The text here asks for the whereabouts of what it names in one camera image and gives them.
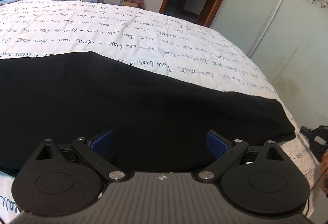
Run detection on black pants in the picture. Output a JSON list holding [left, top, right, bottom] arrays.
[[1, 52, 295, 174]]

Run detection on person's right hand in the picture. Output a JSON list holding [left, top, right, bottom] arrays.
[[320, 152, 328, 196]]

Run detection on white script-print bed quilt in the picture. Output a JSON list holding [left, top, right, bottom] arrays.
[[1, 0, 320, 223]]

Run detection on sliding wardrobe glass door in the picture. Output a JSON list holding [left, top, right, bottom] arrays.
[[211, 0, 327, 128]]

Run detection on cardboard box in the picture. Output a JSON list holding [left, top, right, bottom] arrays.
[[123, 0, 144, 9]]

